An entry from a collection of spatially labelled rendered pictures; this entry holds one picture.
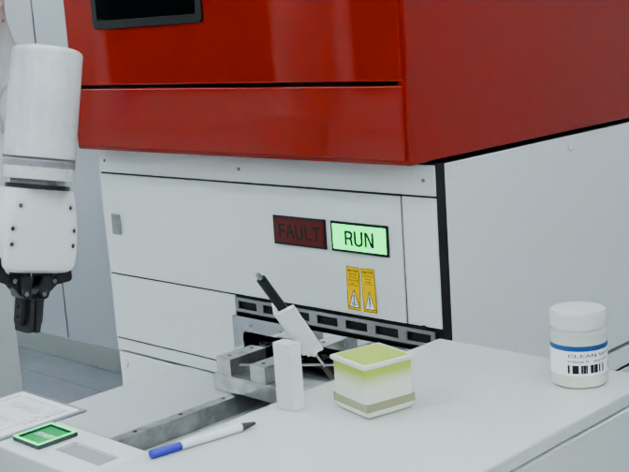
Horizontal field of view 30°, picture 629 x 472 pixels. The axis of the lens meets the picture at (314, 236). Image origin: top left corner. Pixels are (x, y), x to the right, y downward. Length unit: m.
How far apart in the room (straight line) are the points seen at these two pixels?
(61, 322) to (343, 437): 4.06
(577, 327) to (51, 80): 0.69
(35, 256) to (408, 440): 0.48
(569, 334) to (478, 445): 0.23
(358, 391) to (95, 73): 0.97
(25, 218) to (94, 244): 3.64
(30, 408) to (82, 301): 3.60
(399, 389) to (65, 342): 4.00
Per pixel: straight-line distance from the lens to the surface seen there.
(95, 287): 5.06
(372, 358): 1.40
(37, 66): 1.37
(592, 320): 1.46
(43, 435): 1.46
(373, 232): 1.75
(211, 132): 1.91
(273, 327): 1.94
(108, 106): 2.13
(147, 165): 2.14
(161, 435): 1.79
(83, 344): 5.21
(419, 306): 1.73
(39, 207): 1.38
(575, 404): 1.43
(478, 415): 1.40
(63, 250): 1.40
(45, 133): 1.36
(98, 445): 1.41
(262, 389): 1.83
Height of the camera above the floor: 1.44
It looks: 11 degrees down
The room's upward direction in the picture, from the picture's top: 4 degrees counter-clockwise
